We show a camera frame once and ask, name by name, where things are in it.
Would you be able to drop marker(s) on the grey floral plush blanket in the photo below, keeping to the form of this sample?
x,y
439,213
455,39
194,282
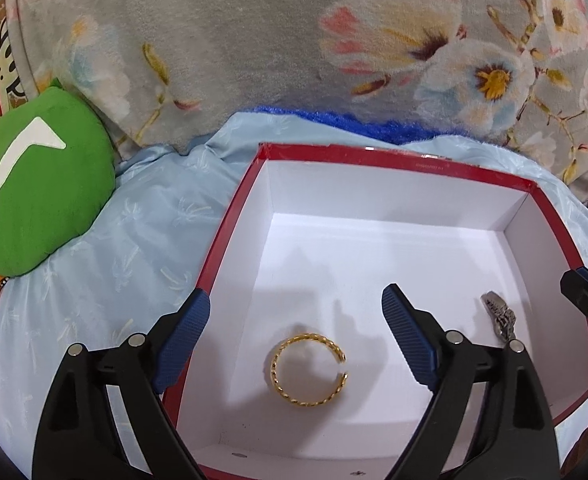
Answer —
x,y
249,35

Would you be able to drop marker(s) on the light blue quilt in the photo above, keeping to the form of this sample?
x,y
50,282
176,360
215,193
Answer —
x,y
139,240

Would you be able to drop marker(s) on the green plush pillow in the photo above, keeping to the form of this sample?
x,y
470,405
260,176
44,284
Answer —
x,y
49,200

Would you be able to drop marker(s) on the two-tone metal wristwatch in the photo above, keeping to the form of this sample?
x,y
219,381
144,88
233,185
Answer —
x,y
498,312

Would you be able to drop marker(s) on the gold twisted bangle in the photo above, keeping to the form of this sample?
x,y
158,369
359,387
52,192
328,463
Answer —
x,y
274,367

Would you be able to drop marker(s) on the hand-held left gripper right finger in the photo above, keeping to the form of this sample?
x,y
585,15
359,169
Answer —
x,y
408,335

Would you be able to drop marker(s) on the red cardboard box white inside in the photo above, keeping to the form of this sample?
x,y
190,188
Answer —
x,y
373,240

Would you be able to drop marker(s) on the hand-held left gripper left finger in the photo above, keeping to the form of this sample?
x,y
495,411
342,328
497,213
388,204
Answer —
x,y
186,330

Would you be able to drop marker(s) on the blue fuzzy cloth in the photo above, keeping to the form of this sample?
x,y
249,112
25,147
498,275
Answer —
x,y
363,125

